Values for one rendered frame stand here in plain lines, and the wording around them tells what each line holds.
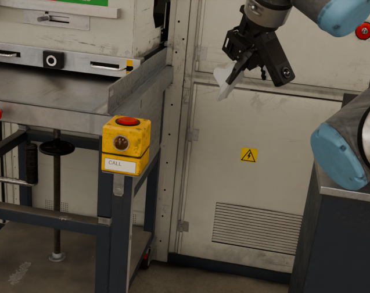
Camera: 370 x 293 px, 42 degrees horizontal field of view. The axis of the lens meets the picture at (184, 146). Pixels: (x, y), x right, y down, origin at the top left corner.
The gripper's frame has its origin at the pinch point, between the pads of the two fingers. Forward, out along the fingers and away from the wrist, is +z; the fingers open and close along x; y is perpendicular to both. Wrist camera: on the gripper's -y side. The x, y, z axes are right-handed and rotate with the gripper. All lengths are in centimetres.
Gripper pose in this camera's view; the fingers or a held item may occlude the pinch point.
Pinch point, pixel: (243, 92)
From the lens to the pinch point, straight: 114.6
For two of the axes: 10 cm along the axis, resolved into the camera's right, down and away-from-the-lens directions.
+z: -1.9, 6.2, 7.6
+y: -6.1, -6.8, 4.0
